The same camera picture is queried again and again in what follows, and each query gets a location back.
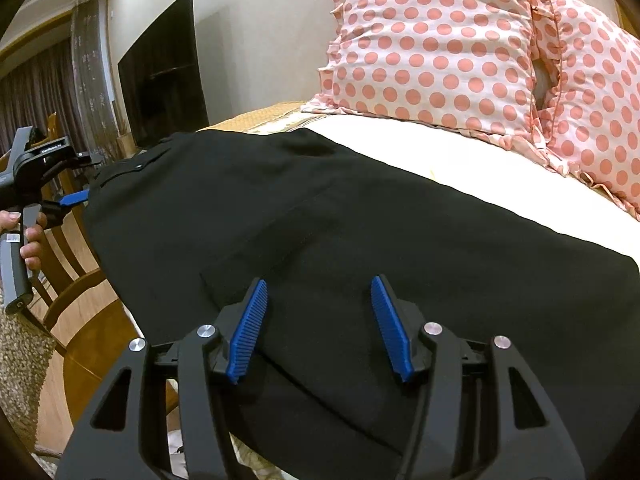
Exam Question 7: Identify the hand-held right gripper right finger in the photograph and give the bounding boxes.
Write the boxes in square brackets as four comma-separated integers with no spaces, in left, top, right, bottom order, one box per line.
[369,274,599,480]

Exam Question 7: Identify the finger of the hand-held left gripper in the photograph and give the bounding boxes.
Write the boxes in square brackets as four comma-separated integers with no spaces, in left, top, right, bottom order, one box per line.
[42,191,91,221]

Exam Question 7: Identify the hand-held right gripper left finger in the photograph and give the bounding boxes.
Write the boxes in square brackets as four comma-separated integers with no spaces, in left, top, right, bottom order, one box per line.
[56,277,269,480]

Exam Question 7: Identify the black pants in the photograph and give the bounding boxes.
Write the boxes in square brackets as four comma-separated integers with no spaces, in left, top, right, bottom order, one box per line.
[82,127,640,480]

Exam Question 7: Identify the person's left hand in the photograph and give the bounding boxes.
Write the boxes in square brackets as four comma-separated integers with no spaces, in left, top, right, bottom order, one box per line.
[0,211,48,281]

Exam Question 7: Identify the brown curtain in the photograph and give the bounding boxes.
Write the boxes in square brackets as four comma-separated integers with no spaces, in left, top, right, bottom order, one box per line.
[0,37,81,161]

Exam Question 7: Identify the wooden chair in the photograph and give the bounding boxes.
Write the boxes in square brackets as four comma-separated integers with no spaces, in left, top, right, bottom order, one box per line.
[27,112,181,436]

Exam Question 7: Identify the black television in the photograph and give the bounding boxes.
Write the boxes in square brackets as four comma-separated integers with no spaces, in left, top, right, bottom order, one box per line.
[117,0,209,150]

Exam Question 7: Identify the yellow woven bed mat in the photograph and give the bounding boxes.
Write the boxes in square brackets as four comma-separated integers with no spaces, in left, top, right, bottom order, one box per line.
[207,100,316,135]

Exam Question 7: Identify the large pink polka-dot pillow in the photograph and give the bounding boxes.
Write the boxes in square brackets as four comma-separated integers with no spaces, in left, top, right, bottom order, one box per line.
[300,0,553,153]

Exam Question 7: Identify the small pink polka-dot pillow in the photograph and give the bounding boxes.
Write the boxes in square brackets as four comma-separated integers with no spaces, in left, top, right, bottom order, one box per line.
[530,0,640,223]

